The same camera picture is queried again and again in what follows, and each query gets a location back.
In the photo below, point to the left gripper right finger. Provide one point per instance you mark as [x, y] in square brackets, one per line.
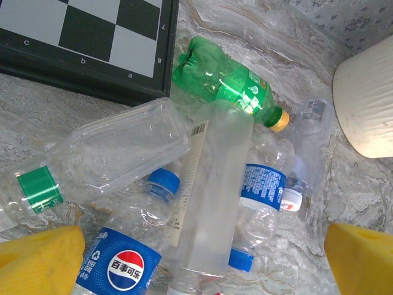
[365, 264]

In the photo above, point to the clear bottle green label band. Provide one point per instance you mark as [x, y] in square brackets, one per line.
[122, 147]

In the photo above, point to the black white chessboard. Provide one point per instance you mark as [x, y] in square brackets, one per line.
[86, 30]

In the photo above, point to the crushed clear bottle blue label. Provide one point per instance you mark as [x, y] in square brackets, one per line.
[264, 187]

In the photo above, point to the green plastic bottle yellow cap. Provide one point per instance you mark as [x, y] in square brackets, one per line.
[221, 80]

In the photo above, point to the Pepsi bottle blue label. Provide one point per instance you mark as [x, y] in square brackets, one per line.
[122, 270]

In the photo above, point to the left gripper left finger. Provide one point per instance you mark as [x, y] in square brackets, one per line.
[37, 264]

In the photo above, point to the frosted square plastic bottle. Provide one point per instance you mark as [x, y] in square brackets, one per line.
[215, 184]

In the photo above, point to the white ribbed waste bin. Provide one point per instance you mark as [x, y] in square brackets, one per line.
[368, 101]

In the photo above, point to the clear bottle white cap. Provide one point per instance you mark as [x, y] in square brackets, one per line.
[313, 138]

